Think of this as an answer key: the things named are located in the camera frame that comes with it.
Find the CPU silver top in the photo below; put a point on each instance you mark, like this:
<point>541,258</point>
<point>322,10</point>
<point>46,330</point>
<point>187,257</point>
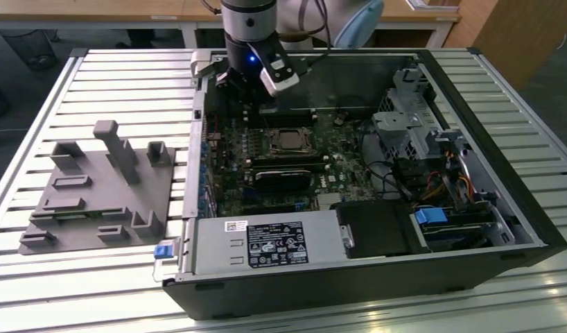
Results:
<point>290,138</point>

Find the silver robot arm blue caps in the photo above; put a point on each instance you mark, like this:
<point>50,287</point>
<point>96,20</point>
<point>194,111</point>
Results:
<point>248,21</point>

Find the CPU socket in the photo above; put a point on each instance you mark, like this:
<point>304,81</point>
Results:
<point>268,151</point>

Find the blue expansion slot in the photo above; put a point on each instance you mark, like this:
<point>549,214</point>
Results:
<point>250,190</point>

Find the black expansion slot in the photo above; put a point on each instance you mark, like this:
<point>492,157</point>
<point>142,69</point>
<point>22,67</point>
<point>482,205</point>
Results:
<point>268,209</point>

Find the black drive bay cover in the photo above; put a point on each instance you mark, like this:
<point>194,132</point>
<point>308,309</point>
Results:
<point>375,229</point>

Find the person dark legs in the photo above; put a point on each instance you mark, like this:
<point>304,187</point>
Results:
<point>142,38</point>

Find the coin cell battery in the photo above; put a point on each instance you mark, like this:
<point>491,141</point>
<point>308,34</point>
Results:
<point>339,119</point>

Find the wooden desk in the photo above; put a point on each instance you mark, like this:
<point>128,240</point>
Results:
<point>103,8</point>

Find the green RAM stick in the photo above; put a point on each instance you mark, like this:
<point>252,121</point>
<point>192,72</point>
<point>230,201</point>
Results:
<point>287,164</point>

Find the black graphics card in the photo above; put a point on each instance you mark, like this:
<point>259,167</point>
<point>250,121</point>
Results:
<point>283,180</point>

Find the green motherboard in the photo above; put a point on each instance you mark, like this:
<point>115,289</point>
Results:
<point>347,170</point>

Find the white book stack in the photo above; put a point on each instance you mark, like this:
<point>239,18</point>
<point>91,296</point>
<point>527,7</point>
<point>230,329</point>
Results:
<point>424,2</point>

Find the silver drive cage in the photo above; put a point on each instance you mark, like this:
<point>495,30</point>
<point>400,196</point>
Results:
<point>403,138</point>

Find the black mesh bin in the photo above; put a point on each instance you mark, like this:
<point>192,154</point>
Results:
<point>28,48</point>

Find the silver chipset heatsink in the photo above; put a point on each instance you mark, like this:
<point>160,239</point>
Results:
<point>330,201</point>

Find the grey parts rack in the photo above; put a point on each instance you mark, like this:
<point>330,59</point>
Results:
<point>103,211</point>

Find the silver power supply unit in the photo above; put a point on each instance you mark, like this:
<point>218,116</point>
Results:
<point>218,249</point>

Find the blue case latch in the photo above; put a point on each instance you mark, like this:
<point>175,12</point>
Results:
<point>163,252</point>

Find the wooden cabinet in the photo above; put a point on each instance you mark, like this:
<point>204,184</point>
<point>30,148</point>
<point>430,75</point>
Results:
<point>519,34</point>

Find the blue disk carrier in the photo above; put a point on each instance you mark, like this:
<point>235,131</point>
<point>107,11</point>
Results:
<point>431,216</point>

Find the disk bay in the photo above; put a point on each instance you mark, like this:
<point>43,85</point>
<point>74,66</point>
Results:
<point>459,239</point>

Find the black PC case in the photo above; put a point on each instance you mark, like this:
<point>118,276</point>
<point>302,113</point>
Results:
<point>311,298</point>

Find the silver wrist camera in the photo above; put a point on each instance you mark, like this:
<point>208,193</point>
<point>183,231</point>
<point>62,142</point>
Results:
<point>278,76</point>

